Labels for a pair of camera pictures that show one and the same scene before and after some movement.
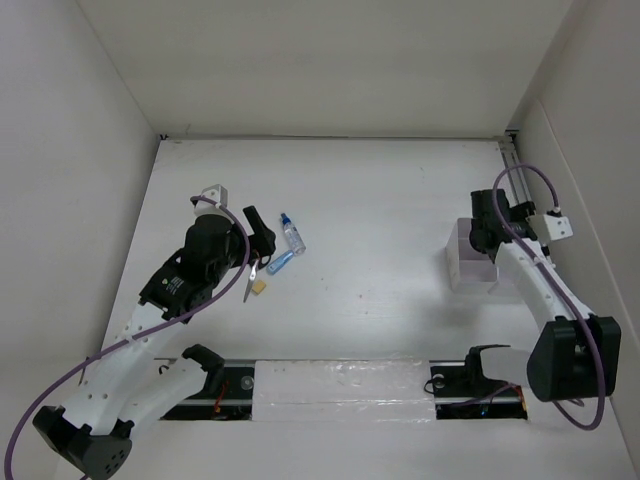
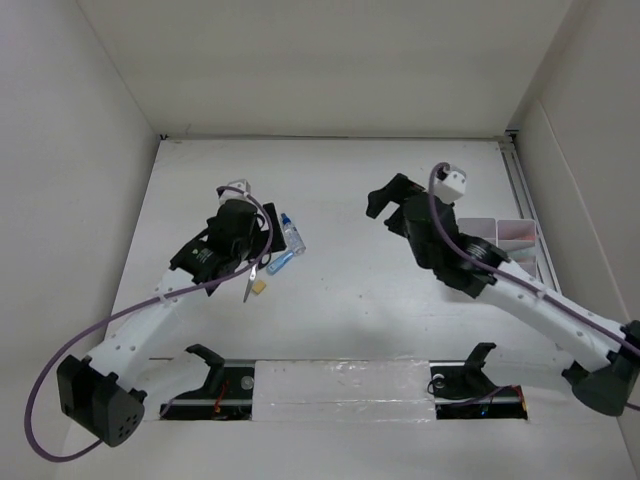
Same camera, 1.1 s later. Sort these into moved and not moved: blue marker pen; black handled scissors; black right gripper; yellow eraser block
Moved: black right gripper
Not moved: blue marker pen; yellow eraser block; black handled scissors
